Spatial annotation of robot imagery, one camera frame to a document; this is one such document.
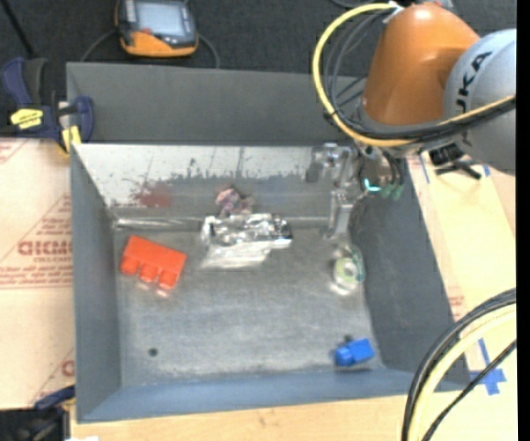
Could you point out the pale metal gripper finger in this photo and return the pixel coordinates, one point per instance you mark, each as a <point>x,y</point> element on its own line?
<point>333,155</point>
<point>341,207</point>

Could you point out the clear and green tape roll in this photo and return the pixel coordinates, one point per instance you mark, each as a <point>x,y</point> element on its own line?
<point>348,270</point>

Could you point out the silver foil packet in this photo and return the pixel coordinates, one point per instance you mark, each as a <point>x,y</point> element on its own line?
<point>246,237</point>

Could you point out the purple toy figure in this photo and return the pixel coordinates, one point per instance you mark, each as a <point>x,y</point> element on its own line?
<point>231,199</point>

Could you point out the blue toy block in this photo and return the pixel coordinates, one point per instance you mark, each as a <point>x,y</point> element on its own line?
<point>352,352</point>

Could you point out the grey metal bin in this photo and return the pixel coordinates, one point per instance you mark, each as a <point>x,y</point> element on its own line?
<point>246,329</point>

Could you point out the orange-red toy block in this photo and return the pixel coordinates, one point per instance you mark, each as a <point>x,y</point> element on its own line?
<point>153,260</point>

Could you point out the brown cardboard board, red print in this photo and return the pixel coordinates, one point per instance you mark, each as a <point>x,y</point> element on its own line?
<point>25,228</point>

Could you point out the black cylinder on white bracket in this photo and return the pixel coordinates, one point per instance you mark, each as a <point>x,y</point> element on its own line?
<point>448,155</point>

